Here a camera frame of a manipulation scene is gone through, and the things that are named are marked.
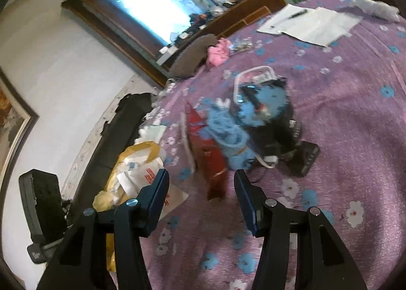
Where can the white cotton wad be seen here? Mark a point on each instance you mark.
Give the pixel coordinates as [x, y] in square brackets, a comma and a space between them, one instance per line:
[374, 7]

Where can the framed wall painting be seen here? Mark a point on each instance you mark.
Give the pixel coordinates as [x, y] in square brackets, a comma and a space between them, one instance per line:
[12, 125]

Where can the black pen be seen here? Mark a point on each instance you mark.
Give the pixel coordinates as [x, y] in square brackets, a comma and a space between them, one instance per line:
[297, 13]

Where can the small clear trinkets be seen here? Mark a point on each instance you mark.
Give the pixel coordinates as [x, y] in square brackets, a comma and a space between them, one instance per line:
[242, 46]

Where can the clutter of small items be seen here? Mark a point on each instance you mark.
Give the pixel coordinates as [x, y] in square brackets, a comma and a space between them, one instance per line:
[222, 7]

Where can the brown cushion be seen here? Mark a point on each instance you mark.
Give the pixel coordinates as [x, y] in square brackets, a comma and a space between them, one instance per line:
[193, 55]

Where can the pile of white packets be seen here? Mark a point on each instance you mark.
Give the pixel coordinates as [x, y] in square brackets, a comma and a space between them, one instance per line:
[133, 166]

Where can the clear cartoon print pouch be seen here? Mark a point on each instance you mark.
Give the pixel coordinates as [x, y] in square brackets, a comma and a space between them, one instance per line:
[263, 102]

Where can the pale green packet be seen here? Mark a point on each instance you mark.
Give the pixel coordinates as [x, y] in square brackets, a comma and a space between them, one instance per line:
[158, 133]

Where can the black device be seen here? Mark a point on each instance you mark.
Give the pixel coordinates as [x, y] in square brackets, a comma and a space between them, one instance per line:
[303, 153]

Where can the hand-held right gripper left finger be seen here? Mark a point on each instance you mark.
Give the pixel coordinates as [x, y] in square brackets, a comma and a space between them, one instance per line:
[155, 201]

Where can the black sofa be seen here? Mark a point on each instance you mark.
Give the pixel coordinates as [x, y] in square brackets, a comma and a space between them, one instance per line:
[127, 112]

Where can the white fluffy cloth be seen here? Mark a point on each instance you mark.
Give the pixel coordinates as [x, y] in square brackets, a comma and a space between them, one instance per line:
[147, 131]

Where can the wooden framed mirror cabinet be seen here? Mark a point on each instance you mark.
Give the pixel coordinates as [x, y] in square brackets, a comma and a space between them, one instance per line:
[142, 1]

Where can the pink soft cloth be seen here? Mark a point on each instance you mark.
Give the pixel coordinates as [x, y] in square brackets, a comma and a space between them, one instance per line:
[219, 53]

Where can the white paper sheets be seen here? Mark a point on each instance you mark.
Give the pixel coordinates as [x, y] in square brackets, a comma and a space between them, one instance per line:
[317, 25]

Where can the blue knitted cloth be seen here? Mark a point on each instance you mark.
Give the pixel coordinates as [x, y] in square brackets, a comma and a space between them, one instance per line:
[225, 131]

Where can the purple floral blanket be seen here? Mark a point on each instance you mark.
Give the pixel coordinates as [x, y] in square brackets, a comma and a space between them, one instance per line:
[349, 118]

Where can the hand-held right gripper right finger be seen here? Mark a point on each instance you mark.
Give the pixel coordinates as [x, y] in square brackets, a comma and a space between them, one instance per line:
[249, 204]

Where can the white plastic bag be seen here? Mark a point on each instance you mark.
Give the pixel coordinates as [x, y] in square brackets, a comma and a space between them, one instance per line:
[166, 86]

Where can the red pouch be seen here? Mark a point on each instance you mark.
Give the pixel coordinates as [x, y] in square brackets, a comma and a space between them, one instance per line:
[209, 156]

